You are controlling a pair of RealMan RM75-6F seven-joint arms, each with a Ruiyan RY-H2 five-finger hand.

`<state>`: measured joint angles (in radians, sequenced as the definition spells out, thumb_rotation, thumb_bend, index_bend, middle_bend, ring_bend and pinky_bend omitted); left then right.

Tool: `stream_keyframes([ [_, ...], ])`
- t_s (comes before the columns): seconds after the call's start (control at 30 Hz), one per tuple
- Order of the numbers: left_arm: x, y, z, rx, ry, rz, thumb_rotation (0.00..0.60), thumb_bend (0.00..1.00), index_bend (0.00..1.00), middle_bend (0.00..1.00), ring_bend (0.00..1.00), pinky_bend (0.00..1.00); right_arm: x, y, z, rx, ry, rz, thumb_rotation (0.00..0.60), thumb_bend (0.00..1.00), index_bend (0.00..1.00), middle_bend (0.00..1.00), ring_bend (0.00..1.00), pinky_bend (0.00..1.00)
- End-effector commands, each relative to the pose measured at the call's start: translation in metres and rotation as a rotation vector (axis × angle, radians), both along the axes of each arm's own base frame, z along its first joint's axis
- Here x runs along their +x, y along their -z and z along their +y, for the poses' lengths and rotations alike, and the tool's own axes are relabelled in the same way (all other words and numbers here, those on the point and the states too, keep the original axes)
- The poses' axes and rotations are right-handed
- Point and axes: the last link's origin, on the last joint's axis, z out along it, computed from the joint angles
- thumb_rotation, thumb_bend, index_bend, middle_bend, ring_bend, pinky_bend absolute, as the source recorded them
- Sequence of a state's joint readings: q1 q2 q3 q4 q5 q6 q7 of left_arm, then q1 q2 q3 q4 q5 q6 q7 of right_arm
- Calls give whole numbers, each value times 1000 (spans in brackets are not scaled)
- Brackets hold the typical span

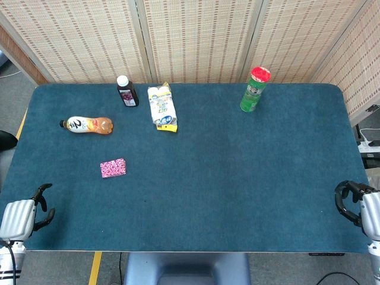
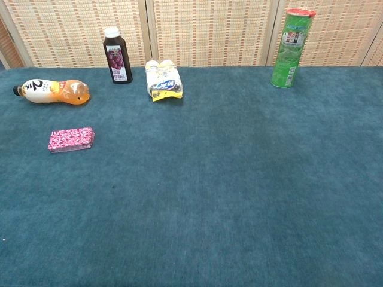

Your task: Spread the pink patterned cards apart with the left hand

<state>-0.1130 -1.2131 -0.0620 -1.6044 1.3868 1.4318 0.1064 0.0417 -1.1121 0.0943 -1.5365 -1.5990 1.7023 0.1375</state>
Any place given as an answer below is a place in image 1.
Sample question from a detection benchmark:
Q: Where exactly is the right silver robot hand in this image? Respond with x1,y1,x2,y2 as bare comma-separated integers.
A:
334,180,380,238

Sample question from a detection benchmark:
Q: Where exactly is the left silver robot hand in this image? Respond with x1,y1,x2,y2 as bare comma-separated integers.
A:
0,183,56,242

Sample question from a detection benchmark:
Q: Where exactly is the pink patterned block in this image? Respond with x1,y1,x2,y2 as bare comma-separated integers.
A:
100,157,128,179

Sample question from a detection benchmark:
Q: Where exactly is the black equipment box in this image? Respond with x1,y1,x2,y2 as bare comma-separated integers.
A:
362,153,380,176

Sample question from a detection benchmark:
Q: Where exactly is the white power strip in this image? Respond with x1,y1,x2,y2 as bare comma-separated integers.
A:
357,139,380,154

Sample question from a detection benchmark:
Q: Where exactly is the black chair seat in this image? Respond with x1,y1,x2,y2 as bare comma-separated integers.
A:
0,129,18,151

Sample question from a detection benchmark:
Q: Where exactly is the orange juice plastic bottle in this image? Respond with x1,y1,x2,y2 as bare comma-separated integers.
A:
59,115,114,135

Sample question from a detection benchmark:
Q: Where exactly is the woven bamboo screen panel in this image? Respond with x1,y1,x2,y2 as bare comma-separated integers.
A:
311,0,380,127
0,0,149,85
135,0,264,85
239,0,371,84

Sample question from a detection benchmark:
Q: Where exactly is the brown wooden screen panel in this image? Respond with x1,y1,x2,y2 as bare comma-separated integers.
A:
0,25,49,86

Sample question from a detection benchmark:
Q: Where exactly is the dark grape juice bottle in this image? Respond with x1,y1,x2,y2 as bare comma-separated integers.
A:
116,75,140,107

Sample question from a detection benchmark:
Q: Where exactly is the blue felt desk mat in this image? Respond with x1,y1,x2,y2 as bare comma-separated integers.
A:
0,83,375,254

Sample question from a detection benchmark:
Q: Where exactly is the green chip can, red lid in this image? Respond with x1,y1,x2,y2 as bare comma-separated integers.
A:
239,66,272,113

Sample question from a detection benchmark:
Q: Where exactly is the blue-grey robot torso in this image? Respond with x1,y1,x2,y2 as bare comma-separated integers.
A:
123,252,252,285

